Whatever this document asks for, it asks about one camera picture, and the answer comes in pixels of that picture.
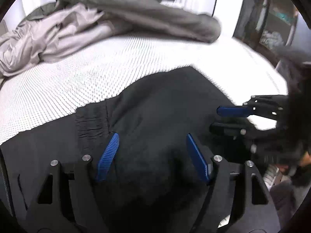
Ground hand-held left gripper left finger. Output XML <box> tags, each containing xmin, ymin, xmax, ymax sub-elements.
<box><xmin>25</xmin><ymin>133</ymin><xmax>120</xmax><ymax>233</ymax></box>

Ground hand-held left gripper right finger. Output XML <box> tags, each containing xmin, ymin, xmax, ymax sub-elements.
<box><xmin>186</xmin><ymin>133</ymin><xmax>281</xmax><ymax>233</ymax></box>

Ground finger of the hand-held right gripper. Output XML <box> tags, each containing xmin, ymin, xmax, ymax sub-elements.
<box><xmin>217</xmin><ymin>95</ymin><xmax>288</xmax><ymax>121</ymax></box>
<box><xmin>209</xmin><ymin>123</ymin><xmax>258</xmax><ymax>154</ymax></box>

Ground black pants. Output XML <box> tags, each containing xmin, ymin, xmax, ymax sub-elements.
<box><xmin>0</xmin><ymin>65</ymin><xmax>280</xmax><ymax>233</ymax></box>

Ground white textured bed cover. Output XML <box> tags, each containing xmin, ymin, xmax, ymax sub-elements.
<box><xmin>0</xmin><ymin>33</ymin><xmax>289</xmax><ymax>146</ymax></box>

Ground dark display cabinet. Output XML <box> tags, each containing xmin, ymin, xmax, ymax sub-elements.
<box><xmin>233</xmin><ymin>0</ymin><xmax>299</xmax><ymax>61</ymax></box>

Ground dark grey duvet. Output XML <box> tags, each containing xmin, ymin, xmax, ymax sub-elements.
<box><xmin>53</xmin><ymin>0</ymin><xmax>221</xmax><ymax>43</ymax></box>

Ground light grey bed sheet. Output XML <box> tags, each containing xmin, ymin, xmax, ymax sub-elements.
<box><xmin>0</xmin><ymin>3</ymin><xmax>136</xmax><ymax>77</ymax></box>

